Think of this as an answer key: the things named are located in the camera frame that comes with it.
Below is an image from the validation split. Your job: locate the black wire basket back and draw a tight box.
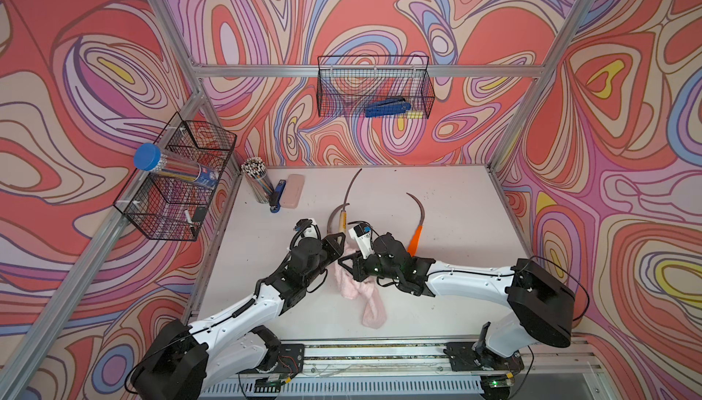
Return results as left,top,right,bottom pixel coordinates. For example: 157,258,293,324
316,53,435,118

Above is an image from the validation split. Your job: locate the orange handled sickle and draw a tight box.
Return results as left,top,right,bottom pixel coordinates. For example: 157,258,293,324
407,193,425,257

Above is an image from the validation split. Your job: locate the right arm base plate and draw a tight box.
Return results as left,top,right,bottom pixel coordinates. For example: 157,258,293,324
444,341,525,374

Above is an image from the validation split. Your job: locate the yellow item in basket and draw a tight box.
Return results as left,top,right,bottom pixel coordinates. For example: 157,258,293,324
406,110,426,120

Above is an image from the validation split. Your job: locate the blue tool in basket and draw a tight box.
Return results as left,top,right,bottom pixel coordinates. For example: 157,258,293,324
364,97,411,118

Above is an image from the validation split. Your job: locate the cup of pencils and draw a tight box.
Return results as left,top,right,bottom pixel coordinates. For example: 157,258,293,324
241,157,274,204

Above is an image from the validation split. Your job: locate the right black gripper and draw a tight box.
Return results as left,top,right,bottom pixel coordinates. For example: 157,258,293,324
337,248,400,283

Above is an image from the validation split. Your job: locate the black wire basket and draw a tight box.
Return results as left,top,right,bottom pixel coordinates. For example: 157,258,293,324
113,113,237,242
316,53,435,118

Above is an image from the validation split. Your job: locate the black wire basket left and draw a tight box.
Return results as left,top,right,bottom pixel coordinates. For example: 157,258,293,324
113,113,237,242

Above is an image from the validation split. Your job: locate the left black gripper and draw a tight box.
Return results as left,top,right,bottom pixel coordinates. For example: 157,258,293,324
302,232,347,290

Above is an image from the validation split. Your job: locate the pink case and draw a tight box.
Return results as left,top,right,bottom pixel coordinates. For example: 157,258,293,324
280,174,305,209

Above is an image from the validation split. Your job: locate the blue stapler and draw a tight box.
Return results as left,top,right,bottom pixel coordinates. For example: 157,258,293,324
269,180,287,214

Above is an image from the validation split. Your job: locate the clear tube blue cap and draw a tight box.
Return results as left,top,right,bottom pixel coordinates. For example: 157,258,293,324
133,143,219,189

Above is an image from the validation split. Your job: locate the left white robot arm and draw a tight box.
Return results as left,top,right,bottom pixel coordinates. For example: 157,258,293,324
124,233,346,399

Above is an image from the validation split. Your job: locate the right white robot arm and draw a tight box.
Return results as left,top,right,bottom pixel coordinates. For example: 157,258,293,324
337,234,575,358

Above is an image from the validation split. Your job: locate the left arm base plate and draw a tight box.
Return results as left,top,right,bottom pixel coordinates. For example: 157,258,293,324
228,343,305,376

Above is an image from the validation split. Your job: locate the aluminium rail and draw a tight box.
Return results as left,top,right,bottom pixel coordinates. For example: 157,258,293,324
197,338,616,399

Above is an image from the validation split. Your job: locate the pink rag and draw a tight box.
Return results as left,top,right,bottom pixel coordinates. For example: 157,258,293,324
332,263,388,330

